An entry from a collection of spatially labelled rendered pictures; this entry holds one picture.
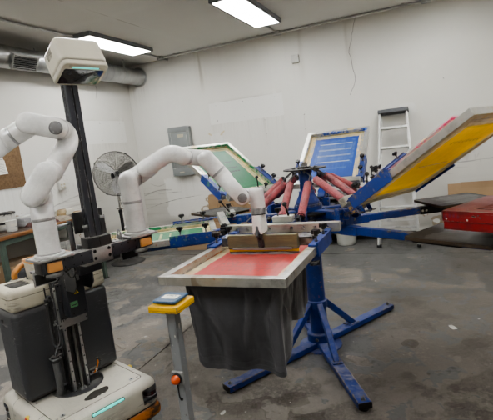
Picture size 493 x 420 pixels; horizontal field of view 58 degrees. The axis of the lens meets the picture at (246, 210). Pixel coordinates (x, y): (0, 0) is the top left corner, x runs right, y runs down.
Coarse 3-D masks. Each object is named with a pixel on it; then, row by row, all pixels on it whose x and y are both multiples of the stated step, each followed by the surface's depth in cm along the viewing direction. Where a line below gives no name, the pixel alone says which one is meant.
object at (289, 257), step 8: (304, 248) 226; (264, 256) 220; (272, 256) 219; (280, 256) 217; (288, 256) 215; (296, 256) 213; (280, 264) 202; (288, 264) 201; (240, 272) 196; (248, 272) 195; (256, 272) 193; (264, 272) 192; (272, 272) 191
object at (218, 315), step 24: (192, 288) 196; (216, 288) 191; (240, 288) 187; (264, 288) 183; (192, 312) 199; (216, 312) 194; (240, 312) 191; (264, 312) 187; (216, 336) 198; (240, 336) 193; (264, 336) 189; (216, 360) 201; (240, 360) 195; (264, 360) 191
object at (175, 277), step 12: (204, 252) 226; (216, 252) 235; (312, 252) 206; (180, 264) 208; (192, 264) 212; (300, 264) 187; (168, 276) 191; (180, 276) 189; (192, 276) 186; (204, 276) 184; (216, 276) 183; (228, 276) 181; (240, 276) 179; (252, 276) 177; (264, 276) 175; (276, 276) 173; (288, 276) 172
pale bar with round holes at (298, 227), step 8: (232, 224) 270; (240, 224) 267; (248, 224) 264; (272, 224) 255; (280, 224) 253; (288, 224) 251; (296, 224) 249; (304, 224) 248; (312, 224) 246; (328, 224) 242; (336, 224) 241; (240, 232) 264; (248, 232) 262
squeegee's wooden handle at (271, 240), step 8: (296, 232) 219; (232, 240) 231; (240, 240) 229; (248, 240) 227; (256, 240) 225; (264, 240) 224; (272, 240) 222; (280, 240) 220; (288, 240) 219; (296, 240) 217
